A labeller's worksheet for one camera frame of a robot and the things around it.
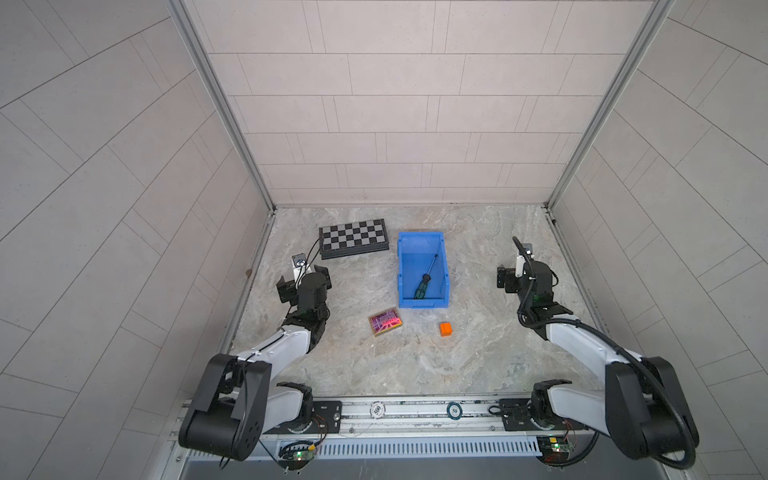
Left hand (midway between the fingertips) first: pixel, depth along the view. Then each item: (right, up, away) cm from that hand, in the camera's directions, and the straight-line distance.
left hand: (307, 265), depth 86 cm
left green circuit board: (+4, -40, -22) cm, 45 cm away
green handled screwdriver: (+33, -8, +5) cm, 35 cm away
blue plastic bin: (+35, -3, +12) cm, 37 cm away
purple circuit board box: (+23, -16, -2) cm, 28 cm away
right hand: (+62, 0, +2) cm, 62 cm away
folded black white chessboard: (+11, +7, +16) cm, 20 cm away
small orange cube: (+40, -18, -2) cm, 44 cm away
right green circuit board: (+62, -40, -19) cm, 76 cm away
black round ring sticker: (+40, -34, -14) cm, 55 cm away
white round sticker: (+22, -34, -14) cm, 43 cm away
